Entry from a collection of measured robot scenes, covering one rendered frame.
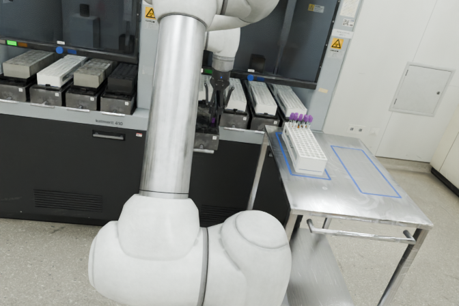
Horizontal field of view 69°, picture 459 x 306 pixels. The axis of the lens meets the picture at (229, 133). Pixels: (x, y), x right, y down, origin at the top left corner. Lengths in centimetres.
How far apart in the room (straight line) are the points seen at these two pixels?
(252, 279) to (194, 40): 48
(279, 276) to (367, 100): 262
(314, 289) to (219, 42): 108
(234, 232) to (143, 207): 18
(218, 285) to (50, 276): 132
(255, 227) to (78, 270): 135
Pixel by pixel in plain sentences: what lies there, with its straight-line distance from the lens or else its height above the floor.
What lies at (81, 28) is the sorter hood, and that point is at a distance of 166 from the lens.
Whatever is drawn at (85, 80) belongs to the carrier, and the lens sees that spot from 171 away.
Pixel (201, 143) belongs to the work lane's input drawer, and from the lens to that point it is 138.
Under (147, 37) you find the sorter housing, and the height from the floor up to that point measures 108.
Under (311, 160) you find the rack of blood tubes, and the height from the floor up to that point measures 87.
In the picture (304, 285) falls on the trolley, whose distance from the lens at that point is 159.
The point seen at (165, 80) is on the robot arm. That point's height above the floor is 118.
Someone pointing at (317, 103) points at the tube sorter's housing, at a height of 89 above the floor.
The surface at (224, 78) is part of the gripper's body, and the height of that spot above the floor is 102.
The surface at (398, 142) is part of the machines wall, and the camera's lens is 351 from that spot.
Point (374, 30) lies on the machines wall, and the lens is 302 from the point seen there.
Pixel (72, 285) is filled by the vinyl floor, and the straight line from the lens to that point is 185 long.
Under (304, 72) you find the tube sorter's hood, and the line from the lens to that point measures 168.
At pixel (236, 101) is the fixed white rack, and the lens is 162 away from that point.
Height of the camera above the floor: 139
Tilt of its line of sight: 25 degrees down
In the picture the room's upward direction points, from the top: 10 degrees clockwise
